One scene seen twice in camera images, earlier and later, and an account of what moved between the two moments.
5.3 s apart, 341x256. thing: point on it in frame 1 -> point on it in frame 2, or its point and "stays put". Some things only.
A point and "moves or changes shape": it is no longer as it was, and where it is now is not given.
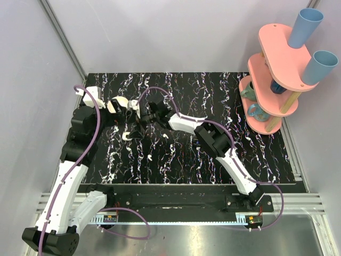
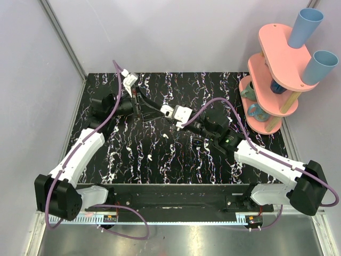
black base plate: [135, 199] stays put
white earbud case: [124, 136] moves or changes shape
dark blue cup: [276, 88] stays put
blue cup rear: [305, 23] stays put
